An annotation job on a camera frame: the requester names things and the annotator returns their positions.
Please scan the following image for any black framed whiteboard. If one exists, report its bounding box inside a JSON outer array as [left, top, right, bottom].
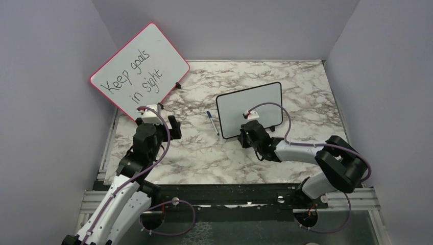
[[215, 82, 283, 139]]

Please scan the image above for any white marker pen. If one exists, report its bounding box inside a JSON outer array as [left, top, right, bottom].
[[209, 117, 220, 136]]

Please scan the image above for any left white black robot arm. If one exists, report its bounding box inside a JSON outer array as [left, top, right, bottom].
[[62, 115, 182, 244]]

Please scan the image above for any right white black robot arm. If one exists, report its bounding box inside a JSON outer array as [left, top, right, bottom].
[[237, 120, 371, 208]]

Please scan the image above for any pink framed whiteboard with writing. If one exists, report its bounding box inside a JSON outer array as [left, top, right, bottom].
[[89, 22, 190, 120]]

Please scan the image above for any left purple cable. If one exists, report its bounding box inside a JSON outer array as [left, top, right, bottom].
[[79, 106, 197, 245]]

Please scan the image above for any purple cable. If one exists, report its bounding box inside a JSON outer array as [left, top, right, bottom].
[[248, 102, 372, 235], [79, 106, 197, 245]]

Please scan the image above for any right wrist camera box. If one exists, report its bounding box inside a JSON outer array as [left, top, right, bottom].
[[243, 110, 259, 120]]

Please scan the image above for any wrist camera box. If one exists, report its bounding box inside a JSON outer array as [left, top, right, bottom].
[[141, 104, 162, 125], [243, 110, 259, 120]]

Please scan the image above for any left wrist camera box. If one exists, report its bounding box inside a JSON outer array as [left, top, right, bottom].
[[141, 104, 162, 125]]

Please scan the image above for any black aluminium mounting rail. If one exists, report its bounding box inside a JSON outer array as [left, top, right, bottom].
[[79, 182, 381, 222]]

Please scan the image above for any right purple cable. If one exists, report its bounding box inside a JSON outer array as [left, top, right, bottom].
[[248, 102, 372, 235]]

